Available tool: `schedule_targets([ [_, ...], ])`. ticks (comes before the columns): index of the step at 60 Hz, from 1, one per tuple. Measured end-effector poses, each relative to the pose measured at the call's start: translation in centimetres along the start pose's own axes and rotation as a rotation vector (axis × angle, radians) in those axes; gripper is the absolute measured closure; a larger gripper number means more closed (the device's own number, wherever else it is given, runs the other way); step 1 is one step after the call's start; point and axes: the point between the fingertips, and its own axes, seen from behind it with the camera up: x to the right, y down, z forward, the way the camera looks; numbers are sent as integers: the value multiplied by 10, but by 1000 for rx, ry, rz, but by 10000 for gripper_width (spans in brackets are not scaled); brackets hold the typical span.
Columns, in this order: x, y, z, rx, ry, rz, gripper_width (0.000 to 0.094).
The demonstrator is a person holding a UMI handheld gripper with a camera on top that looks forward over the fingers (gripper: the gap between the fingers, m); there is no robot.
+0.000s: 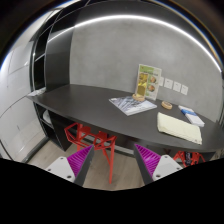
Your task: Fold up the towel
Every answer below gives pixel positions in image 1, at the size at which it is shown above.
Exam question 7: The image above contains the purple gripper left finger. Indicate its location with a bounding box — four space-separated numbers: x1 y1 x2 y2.
46 145 94 186

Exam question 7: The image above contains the menu card stand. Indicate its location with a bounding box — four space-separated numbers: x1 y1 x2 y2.
135 64 162 100

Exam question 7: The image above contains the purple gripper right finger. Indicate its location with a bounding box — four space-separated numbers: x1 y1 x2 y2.
134 144 182 185

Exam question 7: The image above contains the round wooden coaster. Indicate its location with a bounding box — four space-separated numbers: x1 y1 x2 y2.
161 101 173 110

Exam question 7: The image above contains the red metal stool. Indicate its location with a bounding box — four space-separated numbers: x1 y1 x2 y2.
173 151 205 167
64 122 117 182

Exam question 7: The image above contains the black shelving unit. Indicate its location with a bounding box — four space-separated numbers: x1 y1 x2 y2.
31 6 81 151

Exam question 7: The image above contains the white blue booklet stack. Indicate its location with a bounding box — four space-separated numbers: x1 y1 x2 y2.
178 106 205 127

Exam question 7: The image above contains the red metal stool left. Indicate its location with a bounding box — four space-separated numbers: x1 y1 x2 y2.
64 122 117 182

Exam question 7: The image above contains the wall socket panel row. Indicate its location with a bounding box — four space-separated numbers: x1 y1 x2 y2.
159 77 189 96

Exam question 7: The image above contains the red metal stool right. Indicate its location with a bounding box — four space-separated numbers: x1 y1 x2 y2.
173 151 205 167

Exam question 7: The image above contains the open magazine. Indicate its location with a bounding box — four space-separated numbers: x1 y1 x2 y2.
109 96 156 116

